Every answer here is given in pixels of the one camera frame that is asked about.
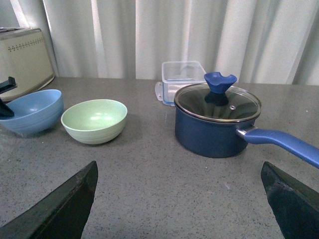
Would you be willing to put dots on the green bowl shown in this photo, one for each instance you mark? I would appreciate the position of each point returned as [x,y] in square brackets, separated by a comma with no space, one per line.
[95,121]

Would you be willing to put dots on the blue bowl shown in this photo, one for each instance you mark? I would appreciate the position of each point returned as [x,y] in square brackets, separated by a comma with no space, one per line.
[34,112]

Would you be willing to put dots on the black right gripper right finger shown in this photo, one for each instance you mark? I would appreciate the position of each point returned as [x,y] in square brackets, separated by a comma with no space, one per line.
[294,204]

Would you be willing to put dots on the white curtain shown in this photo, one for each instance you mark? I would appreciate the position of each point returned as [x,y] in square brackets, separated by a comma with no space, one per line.
[258,41]

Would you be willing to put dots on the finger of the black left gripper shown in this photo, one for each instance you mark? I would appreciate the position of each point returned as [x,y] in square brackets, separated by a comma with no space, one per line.
[5,86]

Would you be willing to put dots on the glass lid blue knob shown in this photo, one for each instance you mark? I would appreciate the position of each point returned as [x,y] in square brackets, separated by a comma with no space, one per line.
[217,100]

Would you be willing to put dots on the cream toaster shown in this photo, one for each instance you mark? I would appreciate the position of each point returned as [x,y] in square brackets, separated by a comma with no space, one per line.
[24,56]

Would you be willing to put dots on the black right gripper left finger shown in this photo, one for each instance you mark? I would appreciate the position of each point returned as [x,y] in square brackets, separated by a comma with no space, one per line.
[62,214]

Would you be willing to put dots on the clear plastic food container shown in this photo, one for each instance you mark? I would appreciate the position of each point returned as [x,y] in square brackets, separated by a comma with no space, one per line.
[175,75]

